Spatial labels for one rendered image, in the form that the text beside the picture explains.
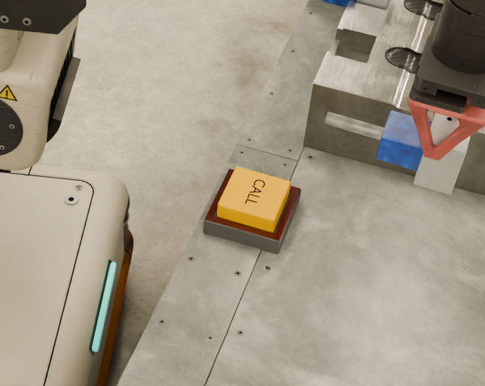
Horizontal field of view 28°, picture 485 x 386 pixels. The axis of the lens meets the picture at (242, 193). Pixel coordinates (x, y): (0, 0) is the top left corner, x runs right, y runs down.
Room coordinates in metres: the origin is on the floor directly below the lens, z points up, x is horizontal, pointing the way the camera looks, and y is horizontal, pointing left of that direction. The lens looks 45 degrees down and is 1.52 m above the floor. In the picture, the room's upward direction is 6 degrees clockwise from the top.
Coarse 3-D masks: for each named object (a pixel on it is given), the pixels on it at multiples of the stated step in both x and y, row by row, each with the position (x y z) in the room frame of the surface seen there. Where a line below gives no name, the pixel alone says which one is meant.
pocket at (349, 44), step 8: (336, 32) 0.90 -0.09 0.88; (344, 32) 0.90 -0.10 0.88; (352, 32) 0.90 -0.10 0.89; (360, 32) 0.90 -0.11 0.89; (336, 40) 0.90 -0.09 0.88; (344, 40) 0.90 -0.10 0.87; (352, 40) 0.90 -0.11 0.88; (360, 40) 0.90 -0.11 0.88; (368, 40) 0.90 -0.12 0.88; (336, 48) 0.88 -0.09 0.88; (344, 48) 0.90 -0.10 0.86; (352, 48) 0.90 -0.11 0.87; (360, 48) 0.90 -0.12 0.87; (368, 48) 0.90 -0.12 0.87; (344, 56) 0.89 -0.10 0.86; (352, 56) 0.89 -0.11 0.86; (360, 56) 0.89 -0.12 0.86; (368, 56) 0.89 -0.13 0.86
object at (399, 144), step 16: (352, 128) 0.68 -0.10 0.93; (368, 128) 0.68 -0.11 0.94; (384, 128) 0.67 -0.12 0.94; (400, 128) 0.68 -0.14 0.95; (416, 128) 0.68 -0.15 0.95; (432, 128) 0.67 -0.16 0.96; (448, 128) 0.67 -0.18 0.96; (384, 144) 0.66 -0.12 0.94; (400, 144) 0.66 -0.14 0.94; (416, 144) 0.66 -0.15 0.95; (464, 144) 0.65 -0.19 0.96; (384, 160) 0.66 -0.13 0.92; (400, 160) 0.65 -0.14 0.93; (416, 160) 0.65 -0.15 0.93; (432, 160) 0.64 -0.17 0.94; (448, 160) 0.64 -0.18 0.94; (416, 176) 0.65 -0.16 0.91; (432, 176) 0.64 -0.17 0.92; (448, 176) 0.64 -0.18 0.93; (448, 192) 0.64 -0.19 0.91
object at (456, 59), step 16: (448, 0) 0.66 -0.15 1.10; (448, 16) 0.66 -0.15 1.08; (464, 16) 0.64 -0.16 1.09; (480, 16) 0.64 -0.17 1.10; (432, 32) 0.69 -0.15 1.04; (448, 32) 0.65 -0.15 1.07; (464, 32) 0.64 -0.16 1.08; (480, 32) 0.64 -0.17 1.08; (432, 48) 0.66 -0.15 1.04; (448, 48) 0.65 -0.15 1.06; (464, 48) 0.64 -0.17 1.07; (480, 48) 0.64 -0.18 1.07; (432, 64) 0.65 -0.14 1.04; (448, 64) 0.64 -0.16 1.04; (464, 64) 0.64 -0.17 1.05; (480, 64) 0.64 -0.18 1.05; (416, 80) 0.63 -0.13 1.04; (432, 80) 0.62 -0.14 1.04; (448, 80) 0.63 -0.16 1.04; (464, 80) 0.63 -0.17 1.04; (480, 80) 0.63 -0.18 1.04; (480, 96) 0.61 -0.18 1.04
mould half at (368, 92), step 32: (384, 32) 0.90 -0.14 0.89; (416, 32) 0.91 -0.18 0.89; (352, 64) 0.84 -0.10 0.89; (384, 64) 0.84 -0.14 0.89; (320, 96) 0.80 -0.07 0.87; (352, 96) 0.79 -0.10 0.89; (384, 96) 0.79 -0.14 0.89; (320, 128) 0.79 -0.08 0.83; (480, 160) 0.75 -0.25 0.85; (480, 192) 0.75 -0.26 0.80
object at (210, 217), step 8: (224, 184) 0.70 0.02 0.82; (296, 192) 0.70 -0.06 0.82; (216, 200) 0.68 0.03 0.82; (216, 208) 0.67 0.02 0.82; (288, 208) 0.68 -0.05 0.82; (208, 216) 0.66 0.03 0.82; (288, 216) 0.67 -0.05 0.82; (224, 224) 0.65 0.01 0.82; (232, 224) 0.65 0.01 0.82; (240, 224) 0.65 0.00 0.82; (280, 224) 0.66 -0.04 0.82; (256, 232) 0.64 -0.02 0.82; (264, 232) 0.64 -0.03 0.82; (280, 232) 0.65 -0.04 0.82
